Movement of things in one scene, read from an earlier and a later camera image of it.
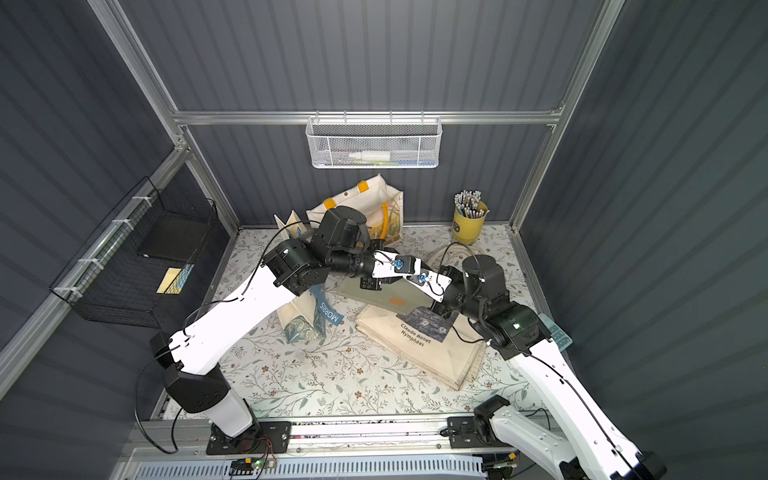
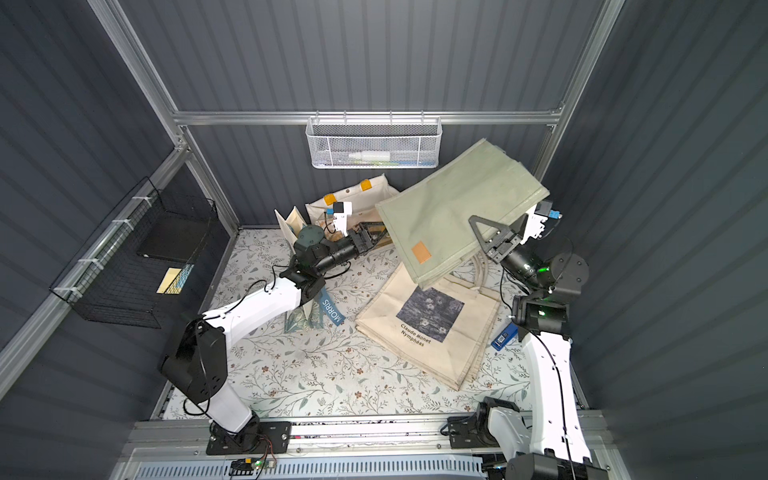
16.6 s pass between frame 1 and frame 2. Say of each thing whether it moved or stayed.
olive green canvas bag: moved
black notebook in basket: stayed
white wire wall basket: stayed
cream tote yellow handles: stayed
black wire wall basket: stayed
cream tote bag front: stayed
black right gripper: moved
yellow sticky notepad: stayed
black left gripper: moved
